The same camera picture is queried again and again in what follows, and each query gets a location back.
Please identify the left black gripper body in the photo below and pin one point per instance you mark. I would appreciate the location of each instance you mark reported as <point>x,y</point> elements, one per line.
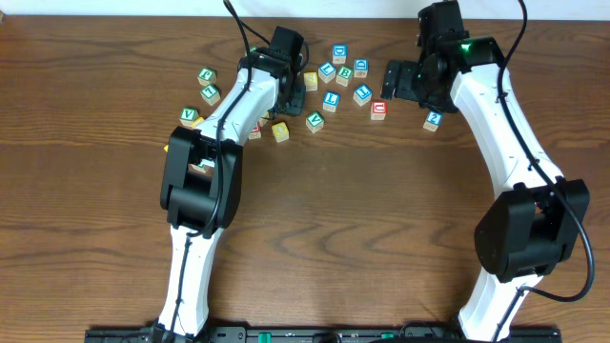
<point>294,98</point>

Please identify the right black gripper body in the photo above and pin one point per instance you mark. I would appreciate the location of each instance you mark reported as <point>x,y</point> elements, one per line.
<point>415,84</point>

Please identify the yellow O block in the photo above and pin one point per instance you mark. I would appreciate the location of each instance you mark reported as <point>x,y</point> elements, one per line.
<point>281,132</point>

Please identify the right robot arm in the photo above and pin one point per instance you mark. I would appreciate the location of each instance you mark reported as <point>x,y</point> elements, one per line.
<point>536,218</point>

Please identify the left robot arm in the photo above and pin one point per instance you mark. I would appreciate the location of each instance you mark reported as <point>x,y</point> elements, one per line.
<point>201,185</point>

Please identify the yellow centre block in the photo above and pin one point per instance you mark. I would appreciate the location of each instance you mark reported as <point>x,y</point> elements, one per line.
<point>310,81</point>

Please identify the red U block right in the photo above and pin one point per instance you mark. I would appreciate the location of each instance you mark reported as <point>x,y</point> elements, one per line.
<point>378,110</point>

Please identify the blue L block lower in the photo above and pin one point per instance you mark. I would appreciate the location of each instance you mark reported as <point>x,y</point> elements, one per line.
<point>330,101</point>

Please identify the green V block centre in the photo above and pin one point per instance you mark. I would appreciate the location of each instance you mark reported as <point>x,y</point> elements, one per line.
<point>315,122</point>

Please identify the green v block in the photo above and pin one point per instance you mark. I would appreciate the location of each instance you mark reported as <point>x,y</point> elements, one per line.
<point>188,116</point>
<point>315,122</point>

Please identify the blue D block right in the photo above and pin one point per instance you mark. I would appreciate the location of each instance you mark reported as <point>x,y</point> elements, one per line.
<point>361,67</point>

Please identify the blue d block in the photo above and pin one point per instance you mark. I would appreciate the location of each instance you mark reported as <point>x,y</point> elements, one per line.
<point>361,67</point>
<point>339,54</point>

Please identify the yellow C block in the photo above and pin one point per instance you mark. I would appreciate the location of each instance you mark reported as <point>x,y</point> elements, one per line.
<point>264,119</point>

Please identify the blue 2 block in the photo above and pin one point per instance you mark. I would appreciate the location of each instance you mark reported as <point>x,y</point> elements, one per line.
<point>433,121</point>

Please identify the green B block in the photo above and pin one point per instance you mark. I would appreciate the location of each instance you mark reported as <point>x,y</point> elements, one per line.
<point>344,75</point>

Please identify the blue D block top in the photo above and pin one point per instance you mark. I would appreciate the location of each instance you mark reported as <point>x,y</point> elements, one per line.
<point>339,54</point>

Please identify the red E block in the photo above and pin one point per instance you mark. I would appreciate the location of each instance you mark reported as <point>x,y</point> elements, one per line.
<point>256,132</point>

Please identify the green 7 block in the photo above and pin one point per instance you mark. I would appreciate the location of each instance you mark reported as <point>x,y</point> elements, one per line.
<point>210,94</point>

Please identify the green J block left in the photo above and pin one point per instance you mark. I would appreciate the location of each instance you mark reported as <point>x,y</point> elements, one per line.
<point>207,77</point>

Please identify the yellow K block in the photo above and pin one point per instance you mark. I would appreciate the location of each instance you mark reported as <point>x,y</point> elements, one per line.
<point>197,121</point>

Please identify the green V block left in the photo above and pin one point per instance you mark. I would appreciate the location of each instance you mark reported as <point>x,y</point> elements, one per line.
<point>188,116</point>

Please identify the green 4 block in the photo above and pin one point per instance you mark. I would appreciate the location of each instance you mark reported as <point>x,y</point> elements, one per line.
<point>202,167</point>

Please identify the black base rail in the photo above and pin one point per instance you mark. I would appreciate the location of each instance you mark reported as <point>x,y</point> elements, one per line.
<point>409,333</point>

